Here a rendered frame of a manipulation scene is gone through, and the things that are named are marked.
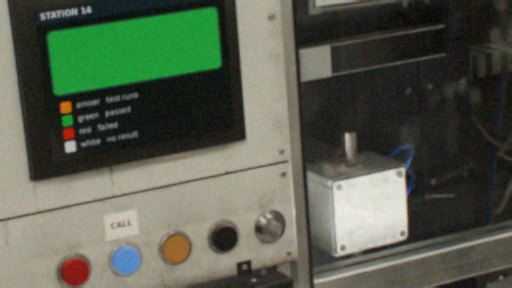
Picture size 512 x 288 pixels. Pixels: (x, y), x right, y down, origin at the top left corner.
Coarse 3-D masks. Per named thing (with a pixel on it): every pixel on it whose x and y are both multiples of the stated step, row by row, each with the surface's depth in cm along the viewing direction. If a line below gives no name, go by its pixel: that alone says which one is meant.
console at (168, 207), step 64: (0, 0) 128; (64, 0) 129; (256, 0) 139; (0, 64) 129; (256, 64) 141; (0, 128) 131; (256, 128) 143; (0, 192) 132; (64, 192) 135; (128, 192) 138; (192, 192) 141; (256, 192) 144; (0, 256) 133; (64, 256) 136; (192, 256) 143; (256, 256) 146
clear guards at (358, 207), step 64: (320, 0) 144; (384, 0) 147; (448, 0) 151; (320, 64) 145; (384, 64) 149; (448, 64) 152; (320, 128) 147; (384, 128) 151; (448, 128) 154; (320, 192) 149; (384, 192) 153; (448, 192) 156; (320, 256) 151; (384, 256) 155; (448, 256) 158
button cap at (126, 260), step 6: (120, 252) 138; (126, 252) 138; (132, 252) 138; (114, 258) 138; (120, 258) 138; (126, 258) 138; (132, 258) 139; (138, 258) 139; (114, 264) 138; (120, 264) 138; (126, 264) 138; (132, 264) 139; (138, 264) 139; (120, 270) 138; (126, 270) 139; (132, 270) 139
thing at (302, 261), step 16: (288, 0) 142; (288, 16) 142; (288, 32) 143; (288, 48) 143; (288, 64) 144; (288, 80) 144; (288, 96) 145; (288, 112) 145; (304, 208) 149; (304, 224) 149; (304, 240) 149; (304, 256) 150; (288, 272) 149; (304, 272) 150
